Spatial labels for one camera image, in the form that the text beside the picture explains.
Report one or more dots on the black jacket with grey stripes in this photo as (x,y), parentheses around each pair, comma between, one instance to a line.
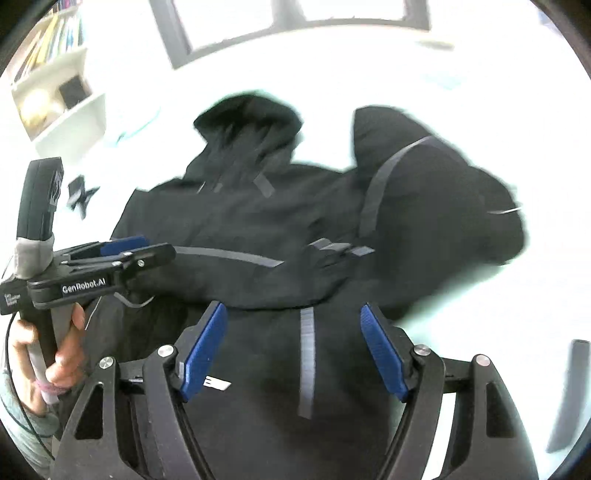
(277,221)

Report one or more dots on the person's left forearm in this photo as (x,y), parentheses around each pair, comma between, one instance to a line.
(21,429)

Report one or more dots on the black box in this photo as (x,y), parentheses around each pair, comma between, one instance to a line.
(74,92)

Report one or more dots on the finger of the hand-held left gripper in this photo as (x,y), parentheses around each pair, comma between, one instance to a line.
(124,244)
(150,258)

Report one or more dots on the small black object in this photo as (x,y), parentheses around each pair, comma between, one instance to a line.
(79,194)

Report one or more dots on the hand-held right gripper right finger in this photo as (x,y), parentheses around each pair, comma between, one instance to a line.
(383,353)

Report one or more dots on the row of colourful books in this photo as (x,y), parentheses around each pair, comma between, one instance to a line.
(46,41)

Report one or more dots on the white bookshelf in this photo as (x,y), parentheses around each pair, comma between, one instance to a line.
(69,127)

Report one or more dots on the person's left hand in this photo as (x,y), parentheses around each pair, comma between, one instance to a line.
(69,355)

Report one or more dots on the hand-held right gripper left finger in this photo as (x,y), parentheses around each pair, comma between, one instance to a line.
(205,350)

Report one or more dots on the dark window frame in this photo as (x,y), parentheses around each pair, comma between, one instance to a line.
(182,41)

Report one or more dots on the yellow globe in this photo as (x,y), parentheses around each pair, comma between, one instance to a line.
(37,108)

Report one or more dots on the light green bed sheet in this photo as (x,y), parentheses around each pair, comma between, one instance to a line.
(415,78)

